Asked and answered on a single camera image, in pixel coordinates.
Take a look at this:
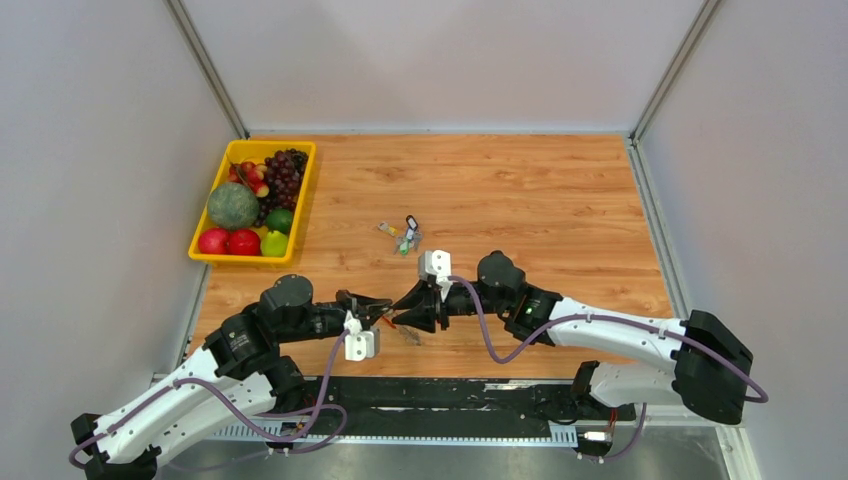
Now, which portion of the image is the dark purple grape bunch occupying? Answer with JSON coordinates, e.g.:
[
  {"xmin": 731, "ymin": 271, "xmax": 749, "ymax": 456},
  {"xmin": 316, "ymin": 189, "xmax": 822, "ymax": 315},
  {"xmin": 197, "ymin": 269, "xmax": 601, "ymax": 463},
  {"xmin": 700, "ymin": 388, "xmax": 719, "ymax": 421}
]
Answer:
[{"xmin": 254, "ymin": 148, "xmax": 309, "ymax": 227}]

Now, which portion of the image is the green lime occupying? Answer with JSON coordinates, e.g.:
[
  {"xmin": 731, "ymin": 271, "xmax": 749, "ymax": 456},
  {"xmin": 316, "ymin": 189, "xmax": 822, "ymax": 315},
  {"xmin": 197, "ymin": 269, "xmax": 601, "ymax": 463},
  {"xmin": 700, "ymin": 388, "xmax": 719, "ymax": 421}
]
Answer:
[{"xmin": 265, "ymin": 208, "xmax": 294, "ymax": 235}]

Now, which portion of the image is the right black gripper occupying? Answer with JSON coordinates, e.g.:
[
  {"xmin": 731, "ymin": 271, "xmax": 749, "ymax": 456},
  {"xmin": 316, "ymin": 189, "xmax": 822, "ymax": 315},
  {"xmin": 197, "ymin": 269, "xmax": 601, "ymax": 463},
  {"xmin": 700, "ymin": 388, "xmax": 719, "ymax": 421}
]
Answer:
[{"xmin": 391, "ymin": 278, "xmax": 510, "ymax": 334}]

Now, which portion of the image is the red apple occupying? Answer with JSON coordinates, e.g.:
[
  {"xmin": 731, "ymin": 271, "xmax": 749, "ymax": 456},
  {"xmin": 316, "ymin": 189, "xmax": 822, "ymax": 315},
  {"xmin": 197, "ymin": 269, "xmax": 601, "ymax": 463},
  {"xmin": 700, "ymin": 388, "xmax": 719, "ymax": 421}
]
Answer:
[
  {"xmin": 197, "ymin": 227, "xmax": 230, "ymax": 255},
  {"xmin": 226, "ymin": 229, "xmax": 261, "ymax": 256}
]

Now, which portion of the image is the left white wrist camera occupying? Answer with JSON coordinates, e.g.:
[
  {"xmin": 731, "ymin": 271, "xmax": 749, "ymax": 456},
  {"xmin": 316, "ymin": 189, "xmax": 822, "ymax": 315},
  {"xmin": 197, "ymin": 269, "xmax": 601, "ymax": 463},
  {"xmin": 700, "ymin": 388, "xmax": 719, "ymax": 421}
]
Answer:
[{"xmin": 343, "ymin": 311, "xmax": 380, "ymax": 361}]

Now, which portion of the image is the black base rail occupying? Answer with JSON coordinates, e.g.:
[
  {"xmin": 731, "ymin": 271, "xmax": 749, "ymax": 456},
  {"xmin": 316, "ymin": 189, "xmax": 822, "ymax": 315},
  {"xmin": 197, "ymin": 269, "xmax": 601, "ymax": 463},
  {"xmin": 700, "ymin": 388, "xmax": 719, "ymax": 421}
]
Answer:
[{"xmin": 307, "ymin": 376, "xmax": 637, "ymax": 440}]

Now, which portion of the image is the red apple left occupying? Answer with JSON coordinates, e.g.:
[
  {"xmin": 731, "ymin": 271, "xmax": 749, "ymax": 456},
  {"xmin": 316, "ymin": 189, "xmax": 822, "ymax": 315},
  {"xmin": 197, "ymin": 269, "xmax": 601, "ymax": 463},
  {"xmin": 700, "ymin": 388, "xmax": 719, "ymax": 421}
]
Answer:
[{"xmin": 197, "ymin": 227, "xmax": 230, "ymax": 255}]

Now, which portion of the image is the red keyring with silver keys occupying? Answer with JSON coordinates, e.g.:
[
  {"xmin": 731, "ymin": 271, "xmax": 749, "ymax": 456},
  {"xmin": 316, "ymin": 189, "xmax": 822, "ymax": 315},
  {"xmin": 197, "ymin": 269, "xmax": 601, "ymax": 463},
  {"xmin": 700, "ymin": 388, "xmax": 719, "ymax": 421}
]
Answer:
[{"xmin": 381, "ymin": 314, "xmax": 422, "ymax": 346}]

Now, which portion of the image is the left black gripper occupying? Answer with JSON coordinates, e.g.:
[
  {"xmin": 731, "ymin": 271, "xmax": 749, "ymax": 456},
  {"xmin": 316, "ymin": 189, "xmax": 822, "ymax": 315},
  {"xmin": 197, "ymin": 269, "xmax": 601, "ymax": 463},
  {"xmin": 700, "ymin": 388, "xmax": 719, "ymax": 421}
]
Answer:
[{"xmin": 279, "ymin": 289, "xmax": 393, "ymax": 343}]

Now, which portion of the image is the green round melon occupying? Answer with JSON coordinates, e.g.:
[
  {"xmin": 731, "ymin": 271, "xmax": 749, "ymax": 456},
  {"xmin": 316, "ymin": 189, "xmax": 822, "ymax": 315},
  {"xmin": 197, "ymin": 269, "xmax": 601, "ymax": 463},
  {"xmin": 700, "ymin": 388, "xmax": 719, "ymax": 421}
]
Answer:
[{"xmin": 206, "ymin": 182, "xmax": 260, "ymax": 230}]

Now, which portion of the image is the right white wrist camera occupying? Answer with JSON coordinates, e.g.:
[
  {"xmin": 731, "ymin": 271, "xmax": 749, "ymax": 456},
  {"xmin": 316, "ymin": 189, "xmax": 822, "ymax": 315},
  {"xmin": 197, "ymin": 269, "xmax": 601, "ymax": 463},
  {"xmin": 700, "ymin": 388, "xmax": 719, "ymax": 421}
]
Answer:
[{"xmin": 418, "ymin": 250, "xmax": 453, "ymax": 301}]

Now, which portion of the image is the red apple right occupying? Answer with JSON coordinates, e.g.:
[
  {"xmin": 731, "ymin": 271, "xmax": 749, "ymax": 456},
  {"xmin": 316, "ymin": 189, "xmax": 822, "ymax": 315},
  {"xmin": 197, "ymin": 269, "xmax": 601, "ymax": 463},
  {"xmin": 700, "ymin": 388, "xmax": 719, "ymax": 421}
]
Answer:
[{"xmin": 226, "ymin": 229, "xmax": 261, "ymax": 256}]

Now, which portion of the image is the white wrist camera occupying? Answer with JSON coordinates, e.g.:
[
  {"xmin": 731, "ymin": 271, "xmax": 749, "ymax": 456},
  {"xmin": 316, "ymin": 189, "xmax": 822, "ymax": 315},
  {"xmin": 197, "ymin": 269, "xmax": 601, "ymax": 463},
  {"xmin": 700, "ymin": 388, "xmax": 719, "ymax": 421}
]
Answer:
[
  {"xmin": 343, "ymin": 311, "xmax": 380, "ymax": 361},
  {"xmin": 418, "ymin": 250, "xmax": 453, "ymax": 301}
]

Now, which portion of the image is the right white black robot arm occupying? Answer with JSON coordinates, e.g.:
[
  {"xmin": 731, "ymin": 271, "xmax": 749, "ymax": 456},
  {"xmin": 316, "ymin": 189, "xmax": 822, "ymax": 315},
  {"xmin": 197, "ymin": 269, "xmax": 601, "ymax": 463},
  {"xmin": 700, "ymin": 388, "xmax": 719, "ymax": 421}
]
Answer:
[{"xmin": 392, "ymin": 250, "xmax": 769, "ymax": 425}]

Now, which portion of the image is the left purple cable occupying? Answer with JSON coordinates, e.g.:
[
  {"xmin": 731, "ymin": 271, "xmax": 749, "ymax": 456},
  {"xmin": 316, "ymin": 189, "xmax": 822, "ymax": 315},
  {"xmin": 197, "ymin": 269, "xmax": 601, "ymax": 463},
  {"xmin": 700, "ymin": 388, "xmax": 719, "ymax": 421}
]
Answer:
[{"xmin": 66, "ymin": 327, "xmax": 352, "ymax": 468}]

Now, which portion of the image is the purple cable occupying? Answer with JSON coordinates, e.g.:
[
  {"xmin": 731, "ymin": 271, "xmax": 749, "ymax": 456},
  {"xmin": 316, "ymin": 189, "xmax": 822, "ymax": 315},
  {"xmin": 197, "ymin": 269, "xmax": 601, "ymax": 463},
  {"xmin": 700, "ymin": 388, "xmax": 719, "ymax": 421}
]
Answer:
[
  {"xmin": 66, "ymin": 327, "xmax": 352, "ymax": 468},
  {"xmin": 447, "ymin": 275, "xmax": 771, "ymax": 463}
]

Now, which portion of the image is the small red apples cluster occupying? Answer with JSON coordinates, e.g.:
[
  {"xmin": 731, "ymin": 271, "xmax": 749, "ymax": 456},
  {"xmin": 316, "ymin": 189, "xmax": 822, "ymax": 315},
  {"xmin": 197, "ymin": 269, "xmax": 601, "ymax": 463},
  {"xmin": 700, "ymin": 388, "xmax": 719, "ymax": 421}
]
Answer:
[{"xmin": 227, "ymin": 161, "xmax": 270, "ymax": 198}]

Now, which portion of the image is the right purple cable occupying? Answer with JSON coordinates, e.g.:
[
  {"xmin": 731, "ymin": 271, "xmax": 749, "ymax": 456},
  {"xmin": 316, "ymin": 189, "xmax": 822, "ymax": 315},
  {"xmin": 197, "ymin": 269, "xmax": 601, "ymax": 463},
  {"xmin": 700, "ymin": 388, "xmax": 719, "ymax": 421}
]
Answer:
[{"xmin": 447, "ymin": 275, "xmax": 771, "ymax": 463}]

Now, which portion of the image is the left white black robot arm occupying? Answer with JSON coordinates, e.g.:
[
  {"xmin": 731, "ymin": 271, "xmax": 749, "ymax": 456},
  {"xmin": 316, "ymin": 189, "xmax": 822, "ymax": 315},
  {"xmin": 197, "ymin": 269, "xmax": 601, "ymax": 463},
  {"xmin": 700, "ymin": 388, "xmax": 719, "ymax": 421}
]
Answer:
[{"xmin": 69, "ymin": 274, "xmax": 392, "ymax": 479}]

